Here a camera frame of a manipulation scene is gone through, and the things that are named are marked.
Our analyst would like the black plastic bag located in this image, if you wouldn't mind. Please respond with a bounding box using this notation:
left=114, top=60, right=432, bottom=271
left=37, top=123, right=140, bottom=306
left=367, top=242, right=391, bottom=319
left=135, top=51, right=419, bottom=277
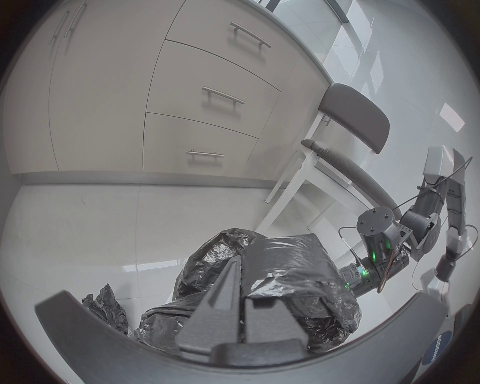
left=134, top=227, right=362, bottom=355

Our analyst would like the crumpled black plastic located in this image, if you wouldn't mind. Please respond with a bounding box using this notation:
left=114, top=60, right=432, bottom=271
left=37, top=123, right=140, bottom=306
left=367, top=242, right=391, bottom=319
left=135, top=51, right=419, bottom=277
left=82, top=283, right=132, bottom=336

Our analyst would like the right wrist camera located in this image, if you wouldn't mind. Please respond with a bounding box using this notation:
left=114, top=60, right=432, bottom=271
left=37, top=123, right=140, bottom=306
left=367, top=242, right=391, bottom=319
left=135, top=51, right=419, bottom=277
left=338, top=262, right=366, bottom=289

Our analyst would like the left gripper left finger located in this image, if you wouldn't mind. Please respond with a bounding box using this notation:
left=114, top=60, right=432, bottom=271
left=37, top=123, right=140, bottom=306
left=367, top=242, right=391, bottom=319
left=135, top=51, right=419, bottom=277
left=177, top=256, right=242, bottom=353

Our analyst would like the grey chair with white legs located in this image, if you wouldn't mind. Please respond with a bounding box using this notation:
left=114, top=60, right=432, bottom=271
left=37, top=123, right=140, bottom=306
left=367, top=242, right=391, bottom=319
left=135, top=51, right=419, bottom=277
left=264, top=83, right=404, bottom=233

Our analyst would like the beige cabinet with drawers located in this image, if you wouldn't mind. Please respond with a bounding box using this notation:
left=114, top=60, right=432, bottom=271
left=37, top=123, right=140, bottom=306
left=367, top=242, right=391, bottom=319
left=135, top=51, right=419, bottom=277
left=0, top=0, right=334, bottom=185

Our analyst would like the black cable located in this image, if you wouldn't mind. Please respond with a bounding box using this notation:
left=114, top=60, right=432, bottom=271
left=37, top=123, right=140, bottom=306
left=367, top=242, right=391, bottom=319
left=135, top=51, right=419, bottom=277
left=337, top=157, right=474, bottom=291

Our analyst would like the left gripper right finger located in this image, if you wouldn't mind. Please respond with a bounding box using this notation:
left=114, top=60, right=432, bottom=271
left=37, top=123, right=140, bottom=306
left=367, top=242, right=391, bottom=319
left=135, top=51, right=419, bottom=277
left=242, top=299, right=310, bottom=347

